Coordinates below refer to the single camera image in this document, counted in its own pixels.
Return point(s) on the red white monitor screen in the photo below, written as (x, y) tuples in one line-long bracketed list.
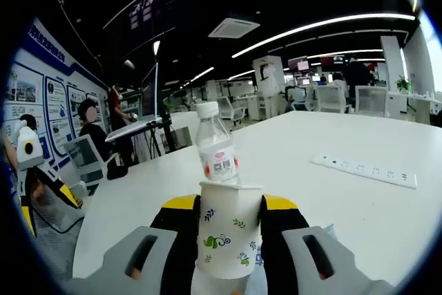
[(300, 64)]

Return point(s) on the clear water bottle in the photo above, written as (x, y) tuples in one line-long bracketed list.
[(215, 143)]

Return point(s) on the white table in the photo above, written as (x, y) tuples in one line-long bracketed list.
[(345, 226)]

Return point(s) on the ceiling air conditioner unit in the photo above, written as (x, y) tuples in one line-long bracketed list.
[(233, 27)]

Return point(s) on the blue white wall poster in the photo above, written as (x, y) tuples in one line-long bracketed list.
[(55, 101)]

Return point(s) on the white power strip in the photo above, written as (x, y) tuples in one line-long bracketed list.
[(362, 169)]

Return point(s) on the black tripod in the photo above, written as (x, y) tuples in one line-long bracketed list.
[(167, 139)]

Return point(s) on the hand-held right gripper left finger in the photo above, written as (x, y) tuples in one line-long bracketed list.
[(172, 246)]

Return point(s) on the potted green plant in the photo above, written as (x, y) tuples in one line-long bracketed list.
[(403, 84)]

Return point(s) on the hanging dark display screen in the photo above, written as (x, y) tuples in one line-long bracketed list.
[(145, 15)]

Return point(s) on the tilted white board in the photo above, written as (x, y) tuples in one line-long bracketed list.
[(131, 131)]

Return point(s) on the grey mesh chair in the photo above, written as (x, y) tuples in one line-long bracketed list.
[(55, 246)]

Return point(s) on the white paper cup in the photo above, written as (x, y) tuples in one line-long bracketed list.
[(228, 233)]

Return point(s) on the white office desk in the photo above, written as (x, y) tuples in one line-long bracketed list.
[(414, 105)]

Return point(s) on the long ceiling light strip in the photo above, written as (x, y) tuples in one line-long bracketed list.
[(328, 23)]

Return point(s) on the narrow bright window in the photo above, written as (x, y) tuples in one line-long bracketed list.
[(431, 53)]

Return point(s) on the large monitor on stand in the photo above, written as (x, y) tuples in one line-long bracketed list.
[(150, 91)]

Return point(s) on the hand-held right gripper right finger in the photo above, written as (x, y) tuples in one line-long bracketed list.
[(286, 239)]

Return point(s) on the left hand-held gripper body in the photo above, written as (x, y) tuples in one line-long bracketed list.
[(31, 157)]

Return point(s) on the white office chair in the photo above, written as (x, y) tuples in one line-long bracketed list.
[(83, 157), (229, 108), (331, 99), (371, 101)]

